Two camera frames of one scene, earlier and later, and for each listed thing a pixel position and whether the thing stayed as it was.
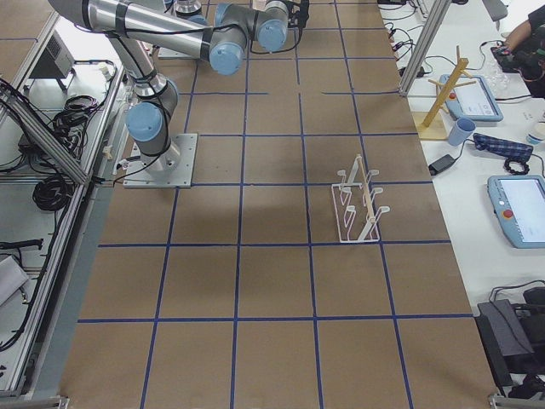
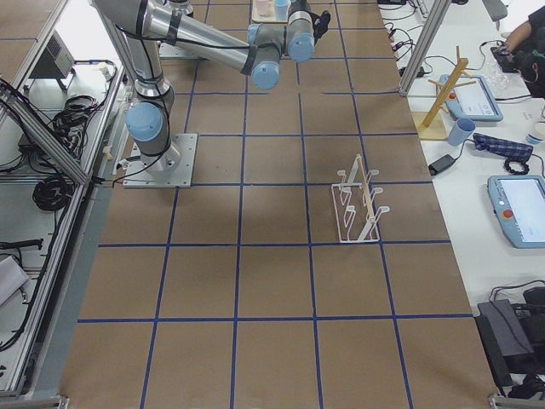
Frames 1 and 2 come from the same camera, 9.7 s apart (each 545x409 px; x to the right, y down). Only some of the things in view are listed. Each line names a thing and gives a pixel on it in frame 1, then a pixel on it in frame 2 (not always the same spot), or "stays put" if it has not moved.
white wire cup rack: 357,217 stays put
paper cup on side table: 536,135 stays put
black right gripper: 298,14 → 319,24
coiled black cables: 53,193 stays put
